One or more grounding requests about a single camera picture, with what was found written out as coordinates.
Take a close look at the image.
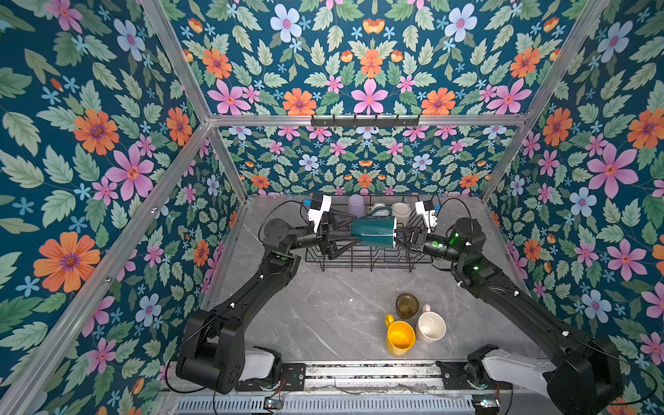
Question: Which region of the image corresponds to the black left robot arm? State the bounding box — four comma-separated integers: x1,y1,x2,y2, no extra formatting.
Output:
176,218,359,394

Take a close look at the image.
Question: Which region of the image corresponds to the white faceted mug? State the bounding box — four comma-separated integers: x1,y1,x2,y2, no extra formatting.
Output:
368,202,392,217

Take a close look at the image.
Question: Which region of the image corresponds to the lilac plastic cup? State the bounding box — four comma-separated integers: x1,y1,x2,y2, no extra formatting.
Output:
348,195,367,218

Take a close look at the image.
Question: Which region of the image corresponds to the olive glass cup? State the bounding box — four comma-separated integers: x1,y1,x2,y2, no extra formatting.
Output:
395,293,419,320

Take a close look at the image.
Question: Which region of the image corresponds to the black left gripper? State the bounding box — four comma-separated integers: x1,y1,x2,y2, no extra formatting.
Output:
282,212,352,266

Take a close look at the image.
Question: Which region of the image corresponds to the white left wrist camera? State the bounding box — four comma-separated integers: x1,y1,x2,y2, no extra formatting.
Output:
308,194,332,233

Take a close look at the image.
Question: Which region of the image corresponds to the pink mug white inside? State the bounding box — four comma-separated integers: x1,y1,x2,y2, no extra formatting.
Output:
416,304,447,343

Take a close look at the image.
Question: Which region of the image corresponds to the yellow mug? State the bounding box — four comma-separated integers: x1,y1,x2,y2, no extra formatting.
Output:
385,315,417,357

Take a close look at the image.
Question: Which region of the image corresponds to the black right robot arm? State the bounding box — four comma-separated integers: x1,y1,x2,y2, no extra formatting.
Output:
395,218,624,414

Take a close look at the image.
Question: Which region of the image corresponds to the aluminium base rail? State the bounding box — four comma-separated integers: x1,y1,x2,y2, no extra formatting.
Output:
226,360,518,396

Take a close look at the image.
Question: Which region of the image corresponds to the black hook rail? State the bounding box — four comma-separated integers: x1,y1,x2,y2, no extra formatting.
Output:
310,114,420,129

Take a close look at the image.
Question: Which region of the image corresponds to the black wire dish rack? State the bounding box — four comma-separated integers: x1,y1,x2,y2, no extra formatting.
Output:
304,195,432,271

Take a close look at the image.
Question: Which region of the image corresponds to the green mug white inside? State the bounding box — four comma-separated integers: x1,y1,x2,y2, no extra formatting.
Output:
350,215,398,248

